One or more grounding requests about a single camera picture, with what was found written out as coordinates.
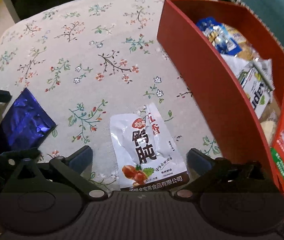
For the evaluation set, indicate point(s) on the teal lion print sofa cover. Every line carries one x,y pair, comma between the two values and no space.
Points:
269,5

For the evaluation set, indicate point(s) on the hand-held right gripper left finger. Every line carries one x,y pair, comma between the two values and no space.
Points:
82,158

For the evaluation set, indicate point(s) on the red cardboard box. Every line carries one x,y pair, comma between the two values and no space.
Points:
219,105

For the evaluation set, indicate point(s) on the blue foil snack packet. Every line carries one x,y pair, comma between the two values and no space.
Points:
22,122

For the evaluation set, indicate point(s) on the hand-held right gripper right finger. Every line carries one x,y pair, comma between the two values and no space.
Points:
199,161

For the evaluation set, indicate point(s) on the clear packet round white pastry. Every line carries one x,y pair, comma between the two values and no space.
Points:
268,130

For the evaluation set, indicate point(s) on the green white wafer packet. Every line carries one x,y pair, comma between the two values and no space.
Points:
259,92

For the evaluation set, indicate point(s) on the blue clear candy packet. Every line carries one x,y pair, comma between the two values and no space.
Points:
219,37

